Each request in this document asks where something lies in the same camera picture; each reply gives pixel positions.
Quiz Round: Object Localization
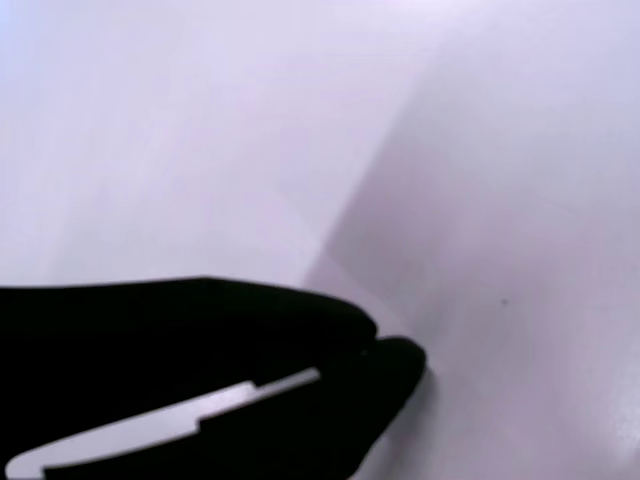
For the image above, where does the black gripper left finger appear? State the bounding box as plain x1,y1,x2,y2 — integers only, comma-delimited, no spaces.
0,276,379,470

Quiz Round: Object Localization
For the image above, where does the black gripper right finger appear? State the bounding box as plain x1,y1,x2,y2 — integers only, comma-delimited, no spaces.
43,336,427,480

